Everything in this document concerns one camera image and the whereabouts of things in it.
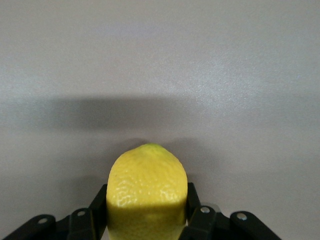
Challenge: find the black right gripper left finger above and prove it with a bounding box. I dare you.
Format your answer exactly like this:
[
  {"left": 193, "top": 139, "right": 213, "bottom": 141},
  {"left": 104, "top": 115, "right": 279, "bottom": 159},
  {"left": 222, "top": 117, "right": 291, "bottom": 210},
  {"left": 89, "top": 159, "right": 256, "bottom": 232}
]
[{"left": 0, "top": 183, "right": 109, "bottom": 240}]

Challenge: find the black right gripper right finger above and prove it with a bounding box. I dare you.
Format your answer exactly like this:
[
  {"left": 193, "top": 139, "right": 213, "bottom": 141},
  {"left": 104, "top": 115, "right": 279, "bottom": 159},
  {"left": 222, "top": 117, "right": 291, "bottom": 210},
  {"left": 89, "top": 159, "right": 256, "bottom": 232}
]
[{"left": 178, "top": 182, "right": 283, "bottom": 240}]

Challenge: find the yellow lemon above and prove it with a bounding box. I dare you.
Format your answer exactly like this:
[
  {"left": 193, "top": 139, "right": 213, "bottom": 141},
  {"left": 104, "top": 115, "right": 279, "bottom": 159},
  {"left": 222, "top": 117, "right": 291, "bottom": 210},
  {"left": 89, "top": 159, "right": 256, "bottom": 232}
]
[{"left": 106, "top": 142, "right": 188, "bottom": 240}]

